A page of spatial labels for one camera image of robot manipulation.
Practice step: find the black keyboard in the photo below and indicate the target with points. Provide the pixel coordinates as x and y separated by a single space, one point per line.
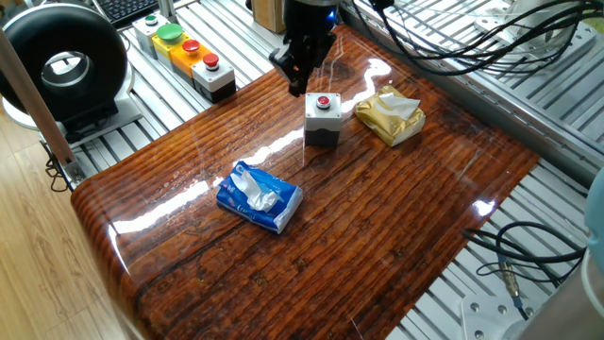
122 9

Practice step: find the yellow box green button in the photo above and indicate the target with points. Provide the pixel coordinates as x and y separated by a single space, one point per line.
169 33

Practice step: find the white bolted mounting plate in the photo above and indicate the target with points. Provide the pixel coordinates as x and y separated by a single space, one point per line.
486 316

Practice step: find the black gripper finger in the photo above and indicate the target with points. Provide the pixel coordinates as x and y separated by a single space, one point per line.
312 61
290 59

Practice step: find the orange box red button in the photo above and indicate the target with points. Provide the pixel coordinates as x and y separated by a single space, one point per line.
185 59

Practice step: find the wood grain table mat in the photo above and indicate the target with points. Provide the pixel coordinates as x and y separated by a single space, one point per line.
354 236

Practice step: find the white box red mushroom button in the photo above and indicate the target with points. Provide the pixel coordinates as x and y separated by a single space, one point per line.
214 78

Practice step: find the gold tissue pack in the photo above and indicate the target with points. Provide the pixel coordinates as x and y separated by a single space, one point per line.
387 123

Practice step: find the blue tissue pack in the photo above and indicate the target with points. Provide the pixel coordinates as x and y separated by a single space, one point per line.
288 198

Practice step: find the beige diagonal pole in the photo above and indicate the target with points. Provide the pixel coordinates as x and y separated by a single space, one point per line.
33 104

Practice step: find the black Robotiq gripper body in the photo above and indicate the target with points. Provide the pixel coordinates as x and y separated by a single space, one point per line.
309 21

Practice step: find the grey box small green button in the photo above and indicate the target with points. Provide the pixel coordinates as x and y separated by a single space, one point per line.
144 30

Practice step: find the aluminium frame post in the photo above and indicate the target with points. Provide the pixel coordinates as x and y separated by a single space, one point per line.
166 9

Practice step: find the small cardboard box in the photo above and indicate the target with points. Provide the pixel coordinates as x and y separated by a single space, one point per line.
266 14

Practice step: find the grey white red button box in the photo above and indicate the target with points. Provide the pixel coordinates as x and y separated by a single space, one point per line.
322 125

